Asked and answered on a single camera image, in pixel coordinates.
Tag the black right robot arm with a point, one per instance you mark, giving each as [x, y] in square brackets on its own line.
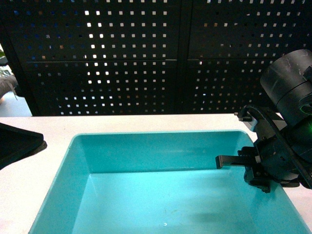
[288, 83]

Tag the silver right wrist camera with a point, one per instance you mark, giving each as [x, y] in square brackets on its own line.
[250, 122]

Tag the teal plastic bin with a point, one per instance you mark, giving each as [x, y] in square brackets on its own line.
[160, 183]

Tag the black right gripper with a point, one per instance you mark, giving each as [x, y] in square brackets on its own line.
[282, 152]

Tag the black perforated pegboard panel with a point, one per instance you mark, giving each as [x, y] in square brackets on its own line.
[145, 57]

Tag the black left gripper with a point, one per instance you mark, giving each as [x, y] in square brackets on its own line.
[17, 144]

